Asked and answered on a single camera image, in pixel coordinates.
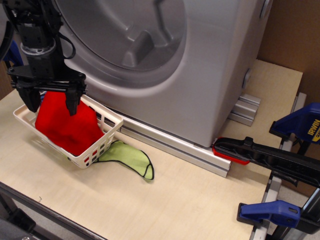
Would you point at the grey toy washing machine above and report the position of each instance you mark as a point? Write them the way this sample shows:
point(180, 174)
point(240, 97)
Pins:
point(176, 65)

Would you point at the white plastic basket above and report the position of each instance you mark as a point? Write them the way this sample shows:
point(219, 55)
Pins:
point(107, 120)

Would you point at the aluminium rail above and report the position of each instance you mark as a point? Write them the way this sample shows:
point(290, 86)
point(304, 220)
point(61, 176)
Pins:
point(200, 156)

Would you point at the green felt sock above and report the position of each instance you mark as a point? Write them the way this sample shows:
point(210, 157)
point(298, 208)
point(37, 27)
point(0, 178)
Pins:
point(130, 157)

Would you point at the blue clamp lower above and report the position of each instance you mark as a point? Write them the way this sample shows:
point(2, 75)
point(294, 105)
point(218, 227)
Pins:
point(279, 212)

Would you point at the red felt cloth in basket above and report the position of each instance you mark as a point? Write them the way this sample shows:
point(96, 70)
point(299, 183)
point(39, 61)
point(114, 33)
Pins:
point(90, 158)

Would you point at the short aluminium profile block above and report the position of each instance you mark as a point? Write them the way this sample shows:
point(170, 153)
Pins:
point(245, 109)

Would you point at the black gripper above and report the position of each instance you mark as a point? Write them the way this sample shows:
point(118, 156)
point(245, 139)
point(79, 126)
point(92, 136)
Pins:
point(46, 71)

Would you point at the black red bar clamp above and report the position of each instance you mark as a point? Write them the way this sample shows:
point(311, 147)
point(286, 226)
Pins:
point(286, 165)

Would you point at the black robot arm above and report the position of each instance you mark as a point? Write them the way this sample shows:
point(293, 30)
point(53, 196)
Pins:
point(38, 24)

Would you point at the black metal table frame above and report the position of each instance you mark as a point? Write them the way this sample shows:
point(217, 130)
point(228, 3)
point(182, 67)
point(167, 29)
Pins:
point(22, 218)

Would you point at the washing machine door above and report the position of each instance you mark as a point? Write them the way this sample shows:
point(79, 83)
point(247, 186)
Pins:
point(6, 30)

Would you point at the blue Irwin clamp upper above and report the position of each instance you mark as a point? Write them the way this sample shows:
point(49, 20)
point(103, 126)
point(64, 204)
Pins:
point(304, 123)

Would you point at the red felt cloth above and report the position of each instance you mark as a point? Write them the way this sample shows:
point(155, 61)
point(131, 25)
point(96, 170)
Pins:
point(74, 133)
point(90, 158)

